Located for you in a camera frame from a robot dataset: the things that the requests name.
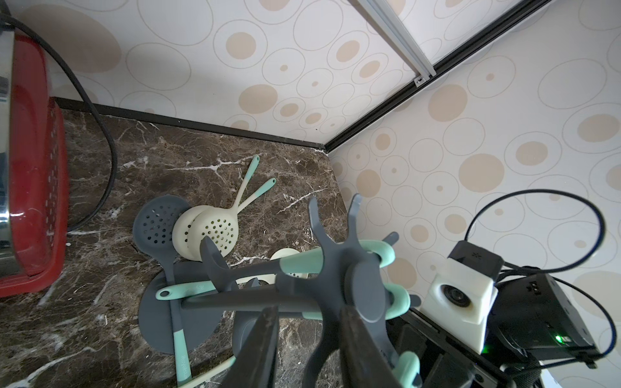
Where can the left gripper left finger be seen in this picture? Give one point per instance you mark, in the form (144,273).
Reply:
(256,364)

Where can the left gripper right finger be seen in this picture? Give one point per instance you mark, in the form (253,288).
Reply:
(362,364)

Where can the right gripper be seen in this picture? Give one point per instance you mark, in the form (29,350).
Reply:
(444,360)

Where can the grey skimmer front side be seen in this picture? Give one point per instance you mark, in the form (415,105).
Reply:
(398,303)

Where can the grey utensil rack stand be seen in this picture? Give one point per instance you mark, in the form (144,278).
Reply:
(350,277)

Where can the grey skimmer teal handle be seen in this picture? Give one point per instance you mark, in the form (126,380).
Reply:
(302,262)

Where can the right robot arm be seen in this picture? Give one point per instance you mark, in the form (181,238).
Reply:
(532,326)

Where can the cream skimmer pile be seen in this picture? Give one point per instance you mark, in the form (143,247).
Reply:
(183,223)
(221,225)

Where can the red chrome toaster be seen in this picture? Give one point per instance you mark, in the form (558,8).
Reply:
(34,170)

